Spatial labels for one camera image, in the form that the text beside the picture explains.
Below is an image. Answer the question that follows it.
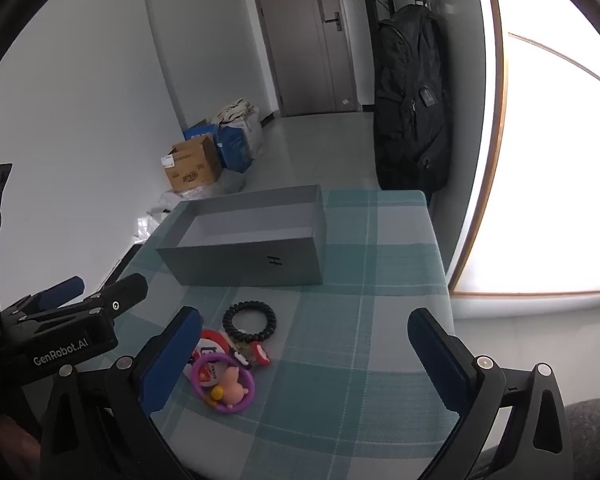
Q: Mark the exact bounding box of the pink pig toy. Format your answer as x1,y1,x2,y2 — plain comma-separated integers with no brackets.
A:
210,366,248,407

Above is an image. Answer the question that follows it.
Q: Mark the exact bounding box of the teal checked tablecloth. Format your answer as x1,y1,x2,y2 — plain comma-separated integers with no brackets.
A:
107,189,468,480

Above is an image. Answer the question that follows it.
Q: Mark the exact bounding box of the grey cardboard box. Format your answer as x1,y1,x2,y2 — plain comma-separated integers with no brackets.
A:
156,185,327,287

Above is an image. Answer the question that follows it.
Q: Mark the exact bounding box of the black spiral hair tie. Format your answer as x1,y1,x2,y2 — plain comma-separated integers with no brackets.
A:
222,301,277,343

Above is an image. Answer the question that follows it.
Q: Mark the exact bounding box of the window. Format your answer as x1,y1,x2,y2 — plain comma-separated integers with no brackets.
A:
450,0,600,301

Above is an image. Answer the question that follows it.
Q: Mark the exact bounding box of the purple plastic bracelet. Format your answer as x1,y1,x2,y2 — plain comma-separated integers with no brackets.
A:
190,352,256,415

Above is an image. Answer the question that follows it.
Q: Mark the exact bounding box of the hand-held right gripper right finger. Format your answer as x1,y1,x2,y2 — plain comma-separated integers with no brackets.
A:
408,307,576,480

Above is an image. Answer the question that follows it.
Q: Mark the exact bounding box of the black metal frame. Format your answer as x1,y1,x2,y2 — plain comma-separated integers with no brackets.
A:
102,242,143,291

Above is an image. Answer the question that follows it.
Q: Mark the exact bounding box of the red-topped toy ring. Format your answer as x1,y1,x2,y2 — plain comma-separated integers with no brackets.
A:
237,341,272,370

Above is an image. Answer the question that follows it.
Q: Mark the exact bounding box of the white plastic bag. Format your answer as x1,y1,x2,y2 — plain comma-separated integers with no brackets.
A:
215,110,265,156

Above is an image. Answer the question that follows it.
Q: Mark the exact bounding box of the clear plastic sheeting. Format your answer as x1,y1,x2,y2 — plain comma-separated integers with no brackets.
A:
135,170,246,246

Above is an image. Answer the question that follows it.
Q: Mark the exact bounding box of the brown cardboard box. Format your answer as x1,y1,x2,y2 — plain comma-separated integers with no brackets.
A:
161,135,223,193

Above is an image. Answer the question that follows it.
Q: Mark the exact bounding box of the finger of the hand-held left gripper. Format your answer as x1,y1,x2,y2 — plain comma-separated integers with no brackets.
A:
0,276,86,321
10,273,149,331

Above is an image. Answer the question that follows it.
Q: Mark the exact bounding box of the red white round toy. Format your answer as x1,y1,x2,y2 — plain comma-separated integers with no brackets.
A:
187,329,241,376

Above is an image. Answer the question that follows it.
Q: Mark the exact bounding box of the grey door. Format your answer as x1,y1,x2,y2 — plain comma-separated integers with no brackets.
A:
247,0,361,118

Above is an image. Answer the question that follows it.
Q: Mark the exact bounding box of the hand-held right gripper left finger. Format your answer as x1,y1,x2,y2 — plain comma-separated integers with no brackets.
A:
40,305,204,480

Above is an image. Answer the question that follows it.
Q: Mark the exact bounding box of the cream cloth bag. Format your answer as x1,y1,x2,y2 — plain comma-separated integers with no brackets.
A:
212,99,258,123

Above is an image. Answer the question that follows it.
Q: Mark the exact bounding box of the blue cardboard box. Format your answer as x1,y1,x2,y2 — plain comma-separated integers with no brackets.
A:
182,119,255,173

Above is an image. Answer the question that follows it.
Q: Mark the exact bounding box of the black backpack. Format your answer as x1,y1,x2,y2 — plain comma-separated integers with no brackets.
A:
372,4,453,193

